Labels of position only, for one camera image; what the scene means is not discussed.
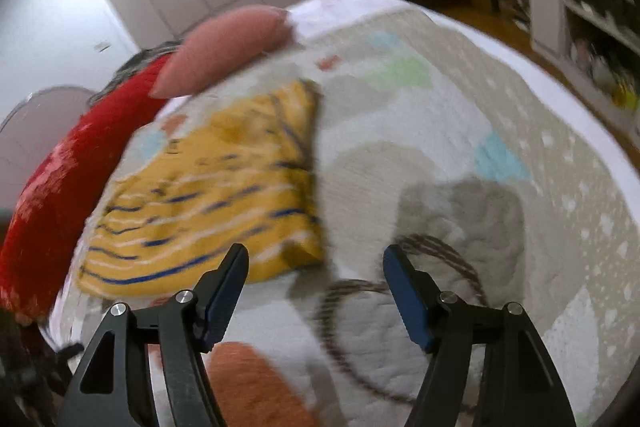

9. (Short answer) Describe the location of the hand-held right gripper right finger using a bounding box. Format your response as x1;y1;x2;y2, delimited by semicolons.
382;244;574;427

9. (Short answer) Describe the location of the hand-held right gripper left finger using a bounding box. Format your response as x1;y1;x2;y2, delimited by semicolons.
57;243;250;427

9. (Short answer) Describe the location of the yellow striped knit sweater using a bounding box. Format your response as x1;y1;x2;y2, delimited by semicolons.
70;79;329;299

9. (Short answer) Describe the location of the grey patterned quilted blanket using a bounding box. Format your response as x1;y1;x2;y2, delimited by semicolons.
47;6;637;427

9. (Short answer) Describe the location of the red floral quilt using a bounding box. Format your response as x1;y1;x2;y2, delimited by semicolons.
0;54;174;324

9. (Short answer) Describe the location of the grey checked cloth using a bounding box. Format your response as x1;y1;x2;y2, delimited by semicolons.
94;39;189;104

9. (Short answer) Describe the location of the pale padded headboard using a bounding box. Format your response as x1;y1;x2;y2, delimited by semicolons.
0;86;102;204

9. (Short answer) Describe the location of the white bed sheet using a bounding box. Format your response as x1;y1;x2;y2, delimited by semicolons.
286;0;640;212

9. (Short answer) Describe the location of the pink ribbed pillow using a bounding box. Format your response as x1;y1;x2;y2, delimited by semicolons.
149;5;297;99

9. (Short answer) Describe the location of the white open cabinet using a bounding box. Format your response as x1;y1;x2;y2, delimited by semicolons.
522;0;640;75

